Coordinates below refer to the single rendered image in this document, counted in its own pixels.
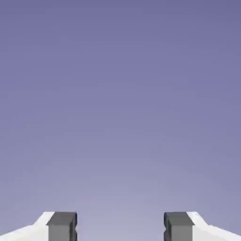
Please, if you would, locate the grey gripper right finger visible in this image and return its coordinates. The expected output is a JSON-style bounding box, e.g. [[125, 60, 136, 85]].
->
[[163, 211, 241, 241]]

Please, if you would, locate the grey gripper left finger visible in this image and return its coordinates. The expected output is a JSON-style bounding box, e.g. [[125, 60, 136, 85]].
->
[[0, 211, 78, 241]]

